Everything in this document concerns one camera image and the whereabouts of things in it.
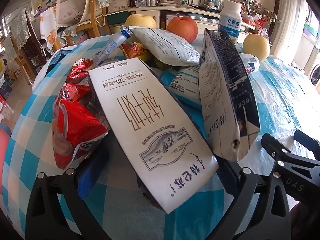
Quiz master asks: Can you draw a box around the white cloth with orange prints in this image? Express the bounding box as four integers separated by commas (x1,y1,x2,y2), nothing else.
40,7,61,50

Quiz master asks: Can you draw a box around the pink plastic basin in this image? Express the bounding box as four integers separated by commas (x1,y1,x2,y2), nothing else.
0,127,12,196

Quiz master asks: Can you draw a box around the white and blue bag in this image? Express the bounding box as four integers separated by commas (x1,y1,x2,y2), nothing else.
32,45,76,87

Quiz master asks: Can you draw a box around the small white drink bottle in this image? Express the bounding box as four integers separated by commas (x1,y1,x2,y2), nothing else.
239,54,260,74

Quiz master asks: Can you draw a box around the pale yellow pot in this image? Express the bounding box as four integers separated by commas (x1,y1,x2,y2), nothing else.
111,24,128,34

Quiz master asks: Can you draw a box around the white curtain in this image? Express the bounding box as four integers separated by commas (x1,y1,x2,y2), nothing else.
270,0,311,64

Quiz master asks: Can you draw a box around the white cardboard box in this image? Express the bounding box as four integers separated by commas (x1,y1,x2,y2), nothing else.
108,0,130,13

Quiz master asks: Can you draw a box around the orange red candy wrapper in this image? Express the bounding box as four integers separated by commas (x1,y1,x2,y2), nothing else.
121,42,150,61

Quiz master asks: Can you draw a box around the large yellow pear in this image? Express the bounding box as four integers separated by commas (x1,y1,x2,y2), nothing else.
124,14,157,43

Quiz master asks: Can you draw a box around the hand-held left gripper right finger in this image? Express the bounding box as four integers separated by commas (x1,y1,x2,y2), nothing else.
215,156,292,240

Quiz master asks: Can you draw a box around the blue checkered tablecloth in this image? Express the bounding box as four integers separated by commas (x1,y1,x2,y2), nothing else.
7,34,320,240

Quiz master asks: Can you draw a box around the red apple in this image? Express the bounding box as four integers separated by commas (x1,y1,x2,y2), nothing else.
167,16,198,43

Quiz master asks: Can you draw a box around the white milk carton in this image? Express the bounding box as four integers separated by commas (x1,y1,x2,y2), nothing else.
87,57,220,214

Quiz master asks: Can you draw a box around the red patterned candy wrapper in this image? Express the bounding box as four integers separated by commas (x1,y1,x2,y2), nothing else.
66,57,95,85

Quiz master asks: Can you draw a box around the small white wipes packet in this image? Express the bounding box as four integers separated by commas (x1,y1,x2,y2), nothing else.
130,26,201,67

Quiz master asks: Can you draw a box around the white yogurt drink bottle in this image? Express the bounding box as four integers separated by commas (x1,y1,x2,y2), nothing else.
217,0,243,46

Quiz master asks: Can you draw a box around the light wooden chair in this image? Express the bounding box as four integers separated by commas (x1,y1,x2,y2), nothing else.
56,0,111,39

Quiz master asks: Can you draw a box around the dark blue milk carton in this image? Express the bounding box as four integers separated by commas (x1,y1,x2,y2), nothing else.
199,29,261,162

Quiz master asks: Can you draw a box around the yellow green candy wrapper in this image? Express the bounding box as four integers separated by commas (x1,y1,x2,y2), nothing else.
153,57,173,70

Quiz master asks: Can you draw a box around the white blue milk pouch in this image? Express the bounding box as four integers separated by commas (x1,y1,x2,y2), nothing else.
93,27,132,67
167,66,203,109

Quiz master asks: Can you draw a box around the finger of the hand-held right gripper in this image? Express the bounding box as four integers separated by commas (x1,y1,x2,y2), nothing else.
261,133,292,166
294,130,320,164

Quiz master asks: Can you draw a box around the small yellow pear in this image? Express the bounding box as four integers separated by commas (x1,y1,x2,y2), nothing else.
243,34,271,62

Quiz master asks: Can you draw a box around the red foil snack wrapper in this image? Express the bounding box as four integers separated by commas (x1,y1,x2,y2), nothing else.
52,84,108,170

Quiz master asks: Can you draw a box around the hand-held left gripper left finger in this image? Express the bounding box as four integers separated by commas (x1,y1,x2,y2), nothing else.
25,140,118,240

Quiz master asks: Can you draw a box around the dried flower bunch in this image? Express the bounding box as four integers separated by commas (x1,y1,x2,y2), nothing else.
241,0,278,26

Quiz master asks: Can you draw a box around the dark wooden chair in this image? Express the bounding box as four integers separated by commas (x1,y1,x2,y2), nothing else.
9,9,48,80

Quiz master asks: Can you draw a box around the wrapped pack of small bottles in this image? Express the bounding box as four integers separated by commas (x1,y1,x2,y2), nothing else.
135,0,158,7

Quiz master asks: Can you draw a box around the white television cabinet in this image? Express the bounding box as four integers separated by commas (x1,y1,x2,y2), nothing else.
127,4,256,38

